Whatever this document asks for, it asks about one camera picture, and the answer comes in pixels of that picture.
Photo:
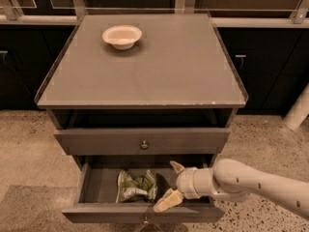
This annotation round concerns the green jalapeno chip bag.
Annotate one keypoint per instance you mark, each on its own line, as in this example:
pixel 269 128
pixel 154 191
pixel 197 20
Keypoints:
pixel 131 190

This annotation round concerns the grey drawer cabinet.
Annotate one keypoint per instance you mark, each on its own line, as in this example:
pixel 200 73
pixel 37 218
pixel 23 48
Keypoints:
pixel 178 75

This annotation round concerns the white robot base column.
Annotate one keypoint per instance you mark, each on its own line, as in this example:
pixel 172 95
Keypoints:
pixel 299 111

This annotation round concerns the round metal drawer knob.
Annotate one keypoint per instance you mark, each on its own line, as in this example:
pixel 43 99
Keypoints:
pixel 144 145

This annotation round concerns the dark background cabinet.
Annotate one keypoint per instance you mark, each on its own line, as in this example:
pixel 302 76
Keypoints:
pixel 26 55
pixel 273 65

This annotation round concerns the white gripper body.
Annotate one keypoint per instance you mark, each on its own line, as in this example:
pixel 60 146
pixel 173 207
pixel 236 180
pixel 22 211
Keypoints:
pixel 184 181

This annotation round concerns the closed top drawer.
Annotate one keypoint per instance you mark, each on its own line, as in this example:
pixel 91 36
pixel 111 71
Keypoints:
pixel 174 141

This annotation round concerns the metal middle drawer knob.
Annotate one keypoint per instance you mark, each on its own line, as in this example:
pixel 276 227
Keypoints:
pixel 145 220

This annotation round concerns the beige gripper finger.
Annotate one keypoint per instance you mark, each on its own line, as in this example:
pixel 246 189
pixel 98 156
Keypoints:
pixel 179 168
pixel 170 199

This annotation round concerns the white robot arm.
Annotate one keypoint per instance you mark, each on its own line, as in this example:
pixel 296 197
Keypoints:
pixel 233 181

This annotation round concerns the dark left background cabinet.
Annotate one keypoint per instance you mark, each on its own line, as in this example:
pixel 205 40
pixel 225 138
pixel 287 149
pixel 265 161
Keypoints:
pixel 26 55

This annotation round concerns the dark right background cabinet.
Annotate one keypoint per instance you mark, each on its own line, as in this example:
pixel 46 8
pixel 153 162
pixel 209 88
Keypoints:
pixel 273 65

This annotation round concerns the open middle drawer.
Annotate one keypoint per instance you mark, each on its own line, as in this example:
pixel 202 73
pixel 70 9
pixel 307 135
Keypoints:
pixel 95 200

